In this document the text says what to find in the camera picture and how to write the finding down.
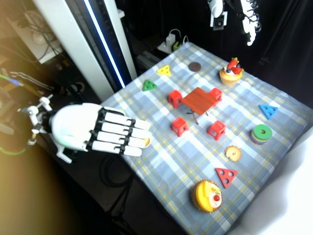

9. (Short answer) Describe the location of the strawberry toy cupcake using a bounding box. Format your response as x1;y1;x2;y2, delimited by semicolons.
219;57;245;87

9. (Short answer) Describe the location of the black curtain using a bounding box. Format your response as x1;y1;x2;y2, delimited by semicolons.
114;0;313;110

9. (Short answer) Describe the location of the small brown toy table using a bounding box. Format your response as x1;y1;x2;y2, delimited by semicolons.
181;87;217;125

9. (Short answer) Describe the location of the black cable coil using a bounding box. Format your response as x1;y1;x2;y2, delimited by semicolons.
99;156;134;188

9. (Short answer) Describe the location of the green triangle block with holes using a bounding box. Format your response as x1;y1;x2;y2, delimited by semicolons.
142;79;158;93

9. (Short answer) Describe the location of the green cable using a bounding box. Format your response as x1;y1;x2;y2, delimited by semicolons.
0;146;27;156

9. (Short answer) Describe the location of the white fabric cover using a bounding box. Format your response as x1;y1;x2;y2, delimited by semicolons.
227;127;313;235

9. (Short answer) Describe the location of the white power strip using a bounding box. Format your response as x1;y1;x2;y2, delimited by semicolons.
157;40;177;53

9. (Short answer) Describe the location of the blue triangle block with holes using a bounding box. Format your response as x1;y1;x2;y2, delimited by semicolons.
258;104;279;120

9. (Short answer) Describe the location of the white charger plug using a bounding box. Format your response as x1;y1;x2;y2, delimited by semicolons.
166;28;182;47

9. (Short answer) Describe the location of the yellow triangle block with holes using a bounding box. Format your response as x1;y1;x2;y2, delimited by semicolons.
156;64;172;77

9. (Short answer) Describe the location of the coloured ring stack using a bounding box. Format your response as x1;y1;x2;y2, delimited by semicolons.
249;124;273;145

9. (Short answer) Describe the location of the red toy stool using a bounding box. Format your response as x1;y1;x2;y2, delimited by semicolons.
209;87;224;103
206;120;227;141
167;90;184;108
171;117;190;137

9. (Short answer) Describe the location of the yellow fruit toy cupcake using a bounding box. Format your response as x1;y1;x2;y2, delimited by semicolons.
191;180;224;213

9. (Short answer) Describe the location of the blue yellow plaid cloth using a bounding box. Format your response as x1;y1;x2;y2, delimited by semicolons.
100;41;308;235

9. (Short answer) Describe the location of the white shelf with cables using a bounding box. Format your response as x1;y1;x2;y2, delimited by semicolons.
7;8;64;65

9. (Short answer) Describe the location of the grey metal rail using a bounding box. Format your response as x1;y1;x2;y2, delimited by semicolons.
136;50;162;71

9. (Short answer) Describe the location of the square wrist camera box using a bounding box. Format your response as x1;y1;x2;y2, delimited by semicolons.
209;11;228;31

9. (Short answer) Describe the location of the red triangle block with holes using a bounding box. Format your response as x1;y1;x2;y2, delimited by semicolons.
215;167;238;189

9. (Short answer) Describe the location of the white column with blue strip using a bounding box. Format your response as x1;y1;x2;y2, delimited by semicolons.
33;0;137;101

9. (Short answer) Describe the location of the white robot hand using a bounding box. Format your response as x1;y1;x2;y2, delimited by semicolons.
50;102;152;164
207;0;262;47

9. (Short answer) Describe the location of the round tan tart cookie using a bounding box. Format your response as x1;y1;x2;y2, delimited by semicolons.
224;145;242;162

